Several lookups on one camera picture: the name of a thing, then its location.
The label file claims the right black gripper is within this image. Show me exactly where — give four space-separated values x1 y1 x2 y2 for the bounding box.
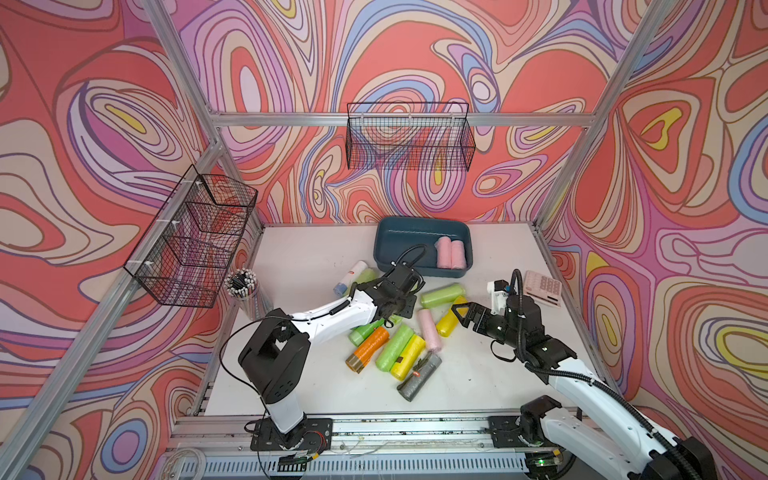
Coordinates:
451 302 524 349

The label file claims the teal plastic storage box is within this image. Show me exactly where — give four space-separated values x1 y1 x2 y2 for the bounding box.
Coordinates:
373 216 473 278

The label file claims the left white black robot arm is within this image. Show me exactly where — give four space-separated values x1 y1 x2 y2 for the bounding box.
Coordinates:
238 261 425 451

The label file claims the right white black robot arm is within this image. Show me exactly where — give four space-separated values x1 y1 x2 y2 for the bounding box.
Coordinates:
451 296 717 479

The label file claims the light green roll upper right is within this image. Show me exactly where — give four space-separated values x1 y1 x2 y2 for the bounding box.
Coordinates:
420 283 466 309

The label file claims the thin pink trash bag roll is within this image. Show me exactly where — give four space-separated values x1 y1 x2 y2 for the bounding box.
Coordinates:
417 309 443 353

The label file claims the green roll beside yellow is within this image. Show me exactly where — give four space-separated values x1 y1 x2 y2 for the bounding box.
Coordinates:
376 324 414 372

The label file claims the orange trash bag roll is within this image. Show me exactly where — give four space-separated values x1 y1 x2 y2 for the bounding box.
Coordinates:
345 326 390 373

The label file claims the white blue trash bag roll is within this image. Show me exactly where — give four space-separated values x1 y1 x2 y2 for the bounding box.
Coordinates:
333 260 368 297

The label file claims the grey trash bag roll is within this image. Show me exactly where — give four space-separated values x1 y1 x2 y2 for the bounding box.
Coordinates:
397 352 442 402

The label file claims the pink calculator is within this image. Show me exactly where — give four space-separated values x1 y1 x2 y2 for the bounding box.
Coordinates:
523 270 562 307

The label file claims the clear cup of pencils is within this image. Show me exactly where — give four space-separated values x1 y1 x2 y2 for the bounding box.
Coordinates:
224 269 274 321

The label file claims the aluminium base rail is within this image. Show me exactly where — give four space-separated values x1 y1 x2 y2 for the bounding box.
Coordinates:
149 410 679 480

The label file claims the back black wire basket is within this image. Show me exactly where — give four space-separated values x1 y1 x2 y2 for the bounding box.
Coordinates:
345 100 476 172

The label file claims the black wire basket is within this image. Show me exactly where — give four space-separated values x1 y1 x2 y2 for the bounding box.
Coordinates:
123 166 258 308
345 100 476 172

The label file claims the left black wire basket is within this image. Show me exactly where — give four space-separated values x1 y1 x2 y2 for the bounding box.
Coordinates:
123 166 258 308

